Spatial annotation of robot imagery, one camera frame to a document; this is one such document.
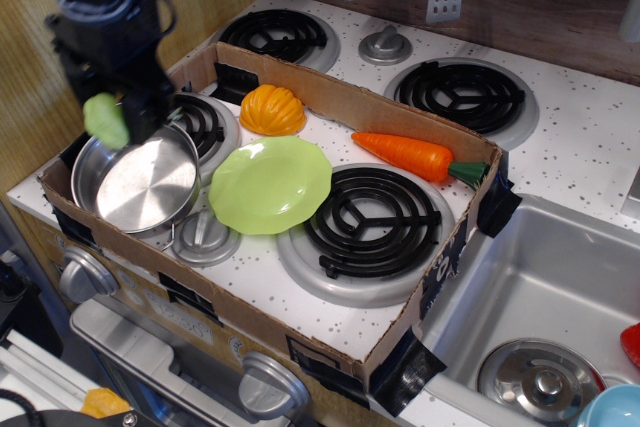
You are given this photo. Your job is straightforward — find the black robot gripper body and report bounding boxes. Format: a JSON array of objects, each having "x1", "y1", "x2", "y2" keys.
[{"x1": 44, "y1": 0, "x2": 176, "y2": 106}]

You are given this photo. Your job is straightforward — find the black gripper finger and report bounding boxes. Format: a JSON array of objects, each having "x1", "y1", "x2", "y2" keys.
[
  {"x1": 121, "y1": 91, "x2": 170, "y2": 144},
  {"x1": 63, "y1": 62, "x2": 108, "y2": 103}
]

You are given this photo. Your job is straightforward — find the green toy broccoli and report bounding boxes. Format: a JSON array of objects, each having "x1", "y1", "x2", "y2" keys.
[{"x1": 83, "y1": 92, "x2": 130, "y2": 149}]

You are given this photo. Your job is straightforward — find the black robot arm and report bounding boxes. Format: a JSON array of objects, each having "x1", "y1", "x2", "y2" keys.
[{"x1": 45, "y1": 0, "x2": 177, "y2": 144}]

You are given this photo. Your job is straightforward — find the silver metal pot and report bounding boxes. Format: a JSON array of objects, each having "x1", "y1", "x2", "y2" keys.
[{"x1": 71, "y1": 125, "x2": 201, "y2": 250}]

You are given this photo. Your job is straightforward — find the front left black burner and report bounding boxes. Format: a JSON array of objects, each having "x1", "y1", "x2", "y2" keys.
[{"x1": 174, "y1": 93, "x2": 241, "y2": 186}]

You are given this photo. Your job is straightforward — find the black burner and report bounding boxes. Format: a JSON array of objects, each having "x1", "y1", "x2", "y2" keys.
[
  {"x1": 277, "y1": 163, "x2": 455, "y2": 308},
  {"x1": 384, "y1": 57, "x2": 539, "y2": 151},
  {"x1": 174, "y1": 93, "x2": 241, "y2": 186},
  {"x1": 210, "y1": 9, "x2": 341, "y2": 73}
]

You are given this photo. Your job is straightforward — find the orange toy pumpkin half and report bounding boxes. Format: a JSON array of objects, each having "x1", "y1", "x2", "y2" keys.
[{"x1": 239, "y1": 84, "x2": 306, "y2": 136}]

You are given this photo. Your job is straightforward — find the silver front stovetop knob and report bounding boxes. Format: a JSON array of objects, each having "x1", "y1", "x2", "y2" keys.
[{"x1": 171, "y1": 209, "x2": 241, "y2": 268}]

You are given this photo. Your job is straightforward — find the silver stovetop knob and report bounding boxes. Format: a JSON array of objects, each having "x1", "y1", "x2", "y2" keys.
[
  {"x1": 358, "y1": 25, "x2": 413, "y2": 66},
  {"x1": 171, "y1": 209, "x2": 241, "y2": 268}
]

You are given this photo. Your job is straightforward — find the green plastic plate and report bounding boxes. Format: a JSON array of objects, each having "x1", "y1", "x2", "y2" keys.
[{"x1": 208, "y1": 136, "x2": 333, "y2": 235}]

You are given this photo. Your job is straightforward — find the back left black burner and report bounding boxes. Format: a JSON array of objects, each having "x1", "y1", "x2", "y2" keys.
[{"x1": 210, "y1": 9, "x2": 341, "y2": 73}]

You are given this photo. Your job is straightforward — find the left silver oven knob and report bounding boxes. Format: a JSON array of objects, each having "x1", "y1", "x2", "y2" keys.
[{"x1": 59, "y1": 246, "x2": 120, "y2": 304}]

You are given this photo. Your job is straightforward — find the silver oven knob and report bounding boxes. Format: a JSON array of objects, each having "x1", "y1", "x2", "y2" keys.
[
  {"x1": 238, "y1": 352, "x2": 310, "y2": 420},
  {"x1": 59, "y1": 246, "x2": 120, "y2": 304}
]

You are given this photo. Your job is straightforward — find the brown cardboard fence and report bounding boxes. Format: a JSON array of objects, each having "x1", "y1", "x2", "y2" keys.
[{"x1": 39, "y1": 43, "x2": 508, "y2": 380}]

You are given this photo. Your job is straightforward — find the silver back stovetop knob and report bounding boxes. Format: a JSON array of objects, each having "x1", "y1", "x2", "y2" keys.
[{"x1": 358, "y1": 25, "x2": 413, "y2": 66}]

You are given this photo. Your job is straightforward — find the front right black burner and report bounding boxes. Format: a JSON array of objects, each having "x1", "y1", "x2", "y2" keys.
[{"x1": 277, "y1": 163, "x2": 455, "y2": 308}]

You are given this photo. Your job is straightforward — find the orange yellow object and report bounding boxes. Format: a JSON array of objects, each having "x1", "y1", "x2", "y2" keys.
[{"x1": 80, "y1": 387, "x2": 131, "y2": 419}]

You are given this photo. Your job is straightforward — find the orange toy carrot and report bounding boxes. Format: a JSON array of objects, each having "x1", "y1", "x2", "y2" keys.
[{"x1": 351, "y1": 132, "x2": 490, "y2": 187}]

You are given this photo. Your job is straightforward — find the right silver oven knob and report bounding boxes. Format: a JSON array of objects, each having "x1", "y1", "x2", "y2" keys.
[{"x1": 238, "y1": 352, "x2": 310, "y2": 420}]

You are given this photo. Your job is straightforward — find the back right black burner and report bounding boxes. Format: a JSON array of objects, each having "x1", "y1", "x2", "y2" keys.
[{"x1": 384, "y1": 57, "x2": 539, "y2": 151}]

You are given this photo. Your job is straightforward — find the grey toy sink basin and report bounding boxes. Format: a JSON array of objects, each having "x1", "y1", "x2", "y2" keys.
[{"x1": 419, "y1": 196, "x2": 639, "y2": 426}]

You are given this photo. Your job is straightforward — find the silver pot lid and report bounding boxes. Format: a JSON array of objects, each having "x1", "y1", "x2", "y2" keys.
[{"x1": 476, "y1": 338, "x2": 606, "y2": 426}]

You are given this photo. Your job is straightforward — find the red toy item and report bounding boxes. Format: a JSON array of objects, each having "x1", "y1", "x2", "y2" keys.
[{"x1": 620, "y1": 323, "x2": 640, "y2": 367}]

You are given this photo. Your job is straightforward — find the light blue bowl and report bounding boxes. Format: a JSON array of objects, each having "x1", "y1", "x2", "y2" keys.
[{"x1": 573, "y1": 384, "x2": 639, "y2": 427}]

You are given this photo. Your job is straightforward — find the silver oven door handle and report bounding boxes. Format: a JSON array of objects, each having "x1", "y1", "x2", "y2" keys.
[{"x1": 70, "y1": 300, "x2": 258, "y2": 426}]

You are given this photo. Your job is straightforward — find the black cable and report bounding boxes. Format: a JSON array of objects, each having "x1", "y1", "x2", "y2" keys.
[{"x1": 0, "y1": 388, "x2": 41, "y2": 427}]

